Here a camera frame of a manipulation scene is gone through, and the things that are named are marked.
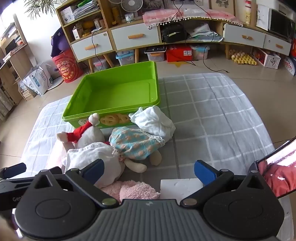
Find red printed bucket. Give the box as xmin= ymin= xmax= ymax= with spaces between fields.
xmin=51 ymin=49 xmax=84 ymax=83

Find white drawer orange handle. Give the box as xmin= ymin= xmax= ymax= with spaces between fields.
xmin=70 ymin=35 xmax=114 ymax=62
xmin=224 ymin=23 xmax=266 ymax=49
xmin=111 ymin=23 xmax=160 ymax=51
xmin=263 ymin=34 xmax=292 ymax=56

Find clear box orange handles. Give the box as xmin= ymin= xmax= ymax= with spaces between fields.
xmin=144 ymin=46 xmax=166 ymax=62

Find black case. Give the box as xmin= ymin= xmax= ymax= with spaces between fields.
xmin=161 ymin=24 xmax=188 ymax=43

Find green plant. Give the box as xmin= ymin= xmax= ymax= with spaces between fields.
xmin=23 ymin=0 xmax=58 ymax=14

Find white lace cloth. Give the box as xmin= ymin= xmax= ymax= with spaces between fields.
xmin=63 ymin=142 xmax=126 ymax=188

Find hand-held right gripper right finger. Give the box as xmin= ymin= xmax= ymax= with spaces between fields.
xmin=180 ymin=160 xmax=270 ymax=208

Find red cardboard box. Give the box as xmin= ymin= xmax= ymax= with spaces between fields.
xmin=166 ymin=45 xmax=193 ymax=62

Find small clear storage box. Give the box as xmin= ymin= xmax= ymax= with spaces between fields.
xmin=92 ymin=57 xmax=109 ymax=72

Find red knitted hat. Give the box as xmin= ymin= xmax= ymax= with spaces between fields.
xmin=56 ymin=113 xmax=111 ymax=151

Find multicoloured knitted item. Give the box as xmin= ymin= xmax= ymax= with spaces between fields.
xmin=109 ymin=126 xmax=166 ymax=173

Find yellow egg tray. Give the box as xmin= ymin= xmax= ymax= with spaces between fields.
xmin=231 ymin=51 xmax=258 ymax=66

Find white crate red contents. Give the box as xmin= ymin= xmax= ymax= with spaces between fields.
xmin=252 ymin=47 xmax=281 ymax=69

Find black microwave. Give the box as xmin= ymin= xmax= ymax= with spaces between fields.
xmin=268 ymin=9 xmax=293 ymax=39

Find pink tablecloth with fringe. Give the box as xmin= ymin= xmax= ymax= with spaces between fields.
xmin=142 ymin=9 xmax=244 ymax=29

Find black phone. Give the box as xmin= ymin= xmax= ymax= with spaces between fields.
xmin=255 ymin=137 xmax=296 ymax=198

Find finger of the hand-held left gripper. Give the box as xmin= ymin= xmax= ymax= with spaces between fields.
xmin=47 ymin=166 xmax=64 ymax=175
xmin=0 ymin=162 xmax=27 ymax=180

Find pink fluffy plush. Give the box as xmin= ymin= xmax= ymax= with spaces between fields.
xmin=97 ymin=179 xmax=161 ymax=204

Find wooden cabinet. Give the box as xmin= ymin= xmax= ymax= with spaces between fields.
xmin=55 ymin=0 xmax=293 ymax=72

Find green plastic box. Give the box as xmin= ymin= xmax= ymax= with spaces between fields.
xmin=62 ymin=61 xmax=161 ymax=129

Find wooden bookshelf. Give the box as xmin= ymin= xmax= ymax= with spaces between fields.
xmin=0 ymin=16 xmax=37 ymax=116

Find clear box blue lid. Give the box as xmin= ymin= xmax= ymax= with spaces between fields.
xmin=116 ymin=51 xmax=135 ymax=66

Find white foam block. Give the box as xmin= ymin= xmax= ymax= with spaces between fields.
xmin=159 ymin=178 xmax=204 ymax=200

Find framed cross-stitch picture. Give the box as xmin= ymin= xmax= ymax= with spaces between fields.
xmin=209 ymin=0 xmax=235 ymax=11

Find black cable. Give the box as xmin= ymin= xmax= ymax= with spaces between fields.
xmin=201 ymin=52 xmax=230 ymax=73

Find white desk fan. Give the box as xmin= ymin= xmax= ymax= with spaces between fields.
xmin=108 ymin=0 xmax=143 ymax=13

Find white cloth bundle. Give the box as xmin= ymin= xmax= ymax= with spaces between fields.
xmin=129 ymin=105 xmax=176 ymax=142

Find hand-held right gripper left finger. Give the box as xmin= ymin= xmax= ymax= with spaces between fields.
xmin=28 ymin=159 xmax=119 ymax=208

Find grey checkered blanket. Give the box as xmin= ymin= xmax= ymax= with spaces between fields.
xmin=21 ymin=73 xmax=275 ymax=202

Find white paper bag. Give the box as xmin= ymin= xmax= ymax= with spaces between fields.
xmin=23 ymin=61 xmax=53 ymax=96

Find framed cat picture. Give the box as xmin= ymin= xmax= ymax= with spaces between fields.
xmin=142 ymin=0 xmax=166 ymax=11

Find stack of papers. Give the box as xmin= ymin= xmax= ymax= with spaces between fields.
xmin=73 ymin=0 xmax=101 ymax=19

